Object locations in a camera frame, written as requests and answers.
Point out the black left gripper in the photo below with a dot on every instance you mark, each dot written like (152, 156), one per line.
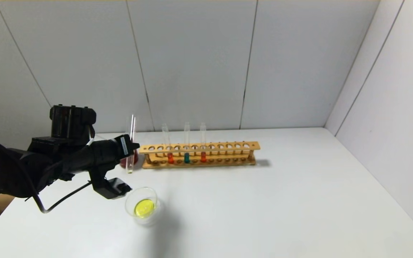
(124, 146)

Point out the test tube with yellow pigment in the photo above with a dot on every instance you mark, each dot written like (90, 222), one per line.
(133, 125)

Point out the test tube with orange-red pigment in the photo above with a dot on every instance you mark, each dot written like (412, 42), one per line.
(170, 158)

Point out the orange and black left arm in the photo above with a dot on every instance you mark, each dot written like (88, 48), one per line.
(13, 172)

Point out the test tube with green pigment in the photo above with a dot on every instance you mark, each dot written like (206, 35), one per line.
(186, 158)

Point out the test tube with red pigment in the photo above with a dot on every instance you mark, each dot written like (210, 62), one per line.
(203, 157)

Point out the wooden test tube rack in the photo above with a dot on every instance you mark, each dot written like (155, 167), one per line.
(213, 152)

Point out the dark red cup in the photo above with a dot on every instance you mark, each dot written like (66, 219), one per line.
(123, 163)

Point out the clear glass dish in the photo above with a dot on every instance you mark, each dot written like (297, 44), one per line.
(143, 208)

